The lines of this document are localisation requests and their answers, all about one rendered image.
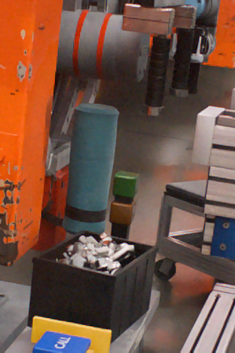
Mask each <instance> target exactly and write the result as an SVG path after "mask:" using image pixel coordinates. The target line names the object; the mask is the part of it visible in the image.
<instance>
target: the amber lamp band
mask: <svg viewBox="0 0 235 353"><path fill-rule="evenodd" d="M135 207H136V202H135V201H133V202H132V203H131V204H129V203H119V202H115V201H114V200H113V202H112V204H110V216H109V222H110V223H117V224H122V225H131V223H132V222H133V221H134V214H135Z"/></svg>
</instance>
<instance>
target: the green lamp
mask: <svg viewBox="0 0 235 353"><path fill-rule="evenodd" d="M139 177H140V176H139V174H138V173H134V172H125V171H118V172H117V173H116V174H115V175H114V185H113V192H112V193H113V195H114V196H121V197H126V198H134V197H135V196H136V194H138V188H139Z"/></svg>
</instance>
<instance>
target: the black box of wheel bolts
mask: <svg viewBox="0 0 235 353"><path fill-rule="evenodd" d="M158 250H159V247H158V246H155V245H149V243H142V242H138V241H132V240H127V239H122V238H118V237H114V236H108V234H106V233H103V234H101V233H97V232H91V231H87V230H81V231H80V232H78V233H76V234H73V236H71V237H70V238H68V239H65V240H63V241H62V242H60V243H57V244H56V245H54V246H53V247H51V248H48V249H47V250H44V251H43V252H41V253H39V254H38V255H36V256H34V257H33V258H32V262H33V263H34V265H33V273H32V287H30V291H31V294H30V302H29V310H28V324H27V327H31V328H32V324H33V318H34V316H37V317H42V318H46V319H54V320H58V321H65V322H70V323H77V324H81V325H85V326H89V327H97V328H101V329H105V330H111V331H112V338H110V344H112V342H113V341H115V340H116V339H117V338H118V337H119V336H121V335H122V333H124V331H126V329H129V328H130V327H131V326H132V324H133V323H135V322H136V321H137V320H139V319H140V318H141V317H142V316H143V315H144V314H145V313H146V312H147V311H148V310H149V308H150V297H151V291H152V281H153V274H154V264H155V263H156V252H158Z"/></svg>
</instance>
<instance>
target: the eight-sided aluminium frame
mask: <svg viewBox="0 0 235 353"><path fill-rule="evenodd" d="M109 2H110V0H82V1H81V10H90V8H91V6H95V7H97V10H96V11H97V12H108V5H109ZM99 84H100V80H98V79H89V78H81V77H77V76H72V75H71V79H70V84H69V88H68V91H67V92H66V94H65V98H64V101H63V105H62V108H61V111H60V115H59V118H58V119H57V123H56V125H55V128H54V132H53V135H52V137H51V138H50V137H48V151H47V159H46V167H45V176H46V177H50V176H52V175H53V176H54V175H55V171H56V170H60V169H61V168H63V167H65V166H66V165H68V164H69V162H70V146H71V140H72V134H71V135H68V134H66V132H67V131H68V126H69V124H70V119H71V117H72V113H73V110H74V106H75V103H76V101H77V99H78V96H79V92H80V91H84V92H85V94H83V98H82V101H81V102H82V103H94V100H95V97H96V94H97V93H98V91H99Z"/></svg>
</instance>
